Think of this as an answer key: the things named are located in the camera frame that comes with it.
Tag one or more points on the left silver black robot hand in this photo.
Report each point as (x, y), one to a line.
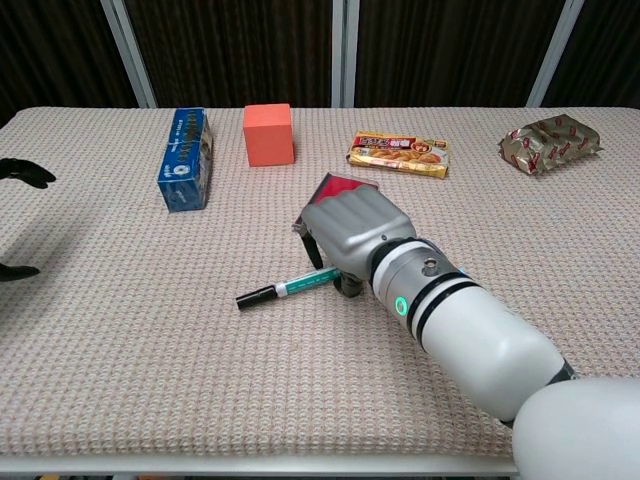
(25, 170)

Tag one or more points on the white partition post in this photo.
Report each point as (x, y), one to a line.
(555, 55)
(130, 55)
(345, 55)

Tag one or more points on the red clear-lidded flat case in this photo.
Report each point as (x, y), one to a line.
(342, 186)

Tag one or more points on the orange foam cube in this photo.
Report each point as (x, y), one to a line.
(267, 137)

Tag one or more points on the white green marker body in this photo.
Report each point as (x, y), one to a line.
(305, 282)

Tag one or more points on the black marker cap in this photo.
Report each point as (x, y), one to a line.
(255, 298)

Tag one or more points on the dark brown partition panel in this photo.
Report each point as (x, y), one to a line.
(50, 50)
(450, 50)
(610, 50)
(235, 50)

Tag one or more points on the blue rectangular box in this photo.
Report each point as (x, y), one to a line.
(182, 165)

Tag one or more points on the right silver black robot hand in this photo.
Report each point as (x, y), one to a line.
(355, 230)

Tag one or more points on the beige woven table cloth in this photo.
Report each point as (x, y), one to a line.
(150, 350)

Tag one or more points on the gold foil snack bag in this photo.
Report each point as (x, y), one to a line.
(550, 145)

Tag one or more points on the yellow curry roux box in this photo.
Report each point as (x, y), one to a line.
(397, 155)

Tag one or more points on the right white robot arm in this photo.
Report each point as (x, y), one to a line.
(475, 340)

